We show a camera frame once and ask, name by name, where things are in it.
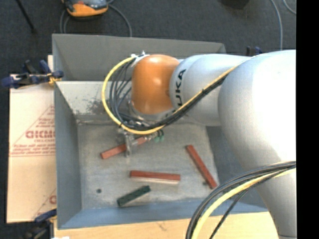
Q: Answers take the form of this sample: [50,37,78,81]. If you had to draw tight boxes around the grey metal bin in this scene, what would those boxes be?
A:
[51,33,269,230]

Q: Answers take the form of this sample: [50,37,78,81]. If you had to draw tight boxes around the dark green flat block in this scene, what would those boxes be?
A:
[116,185,152,208]

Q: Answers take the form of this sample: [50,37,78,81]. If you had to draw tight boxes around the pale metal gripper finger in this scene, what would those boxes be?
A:
[124,135,134,158]
[117,128,127,144]

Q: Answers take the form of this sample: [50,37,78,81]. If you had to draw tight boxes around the red-brown block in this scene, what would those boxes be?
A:
[100,136,148,160]
[129,170,181,185]
[184,144,218,190]

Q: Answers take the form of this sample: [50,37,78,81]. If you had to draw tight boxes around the brown cardboard board red print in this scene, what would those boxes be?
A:
[5,54,58,224]

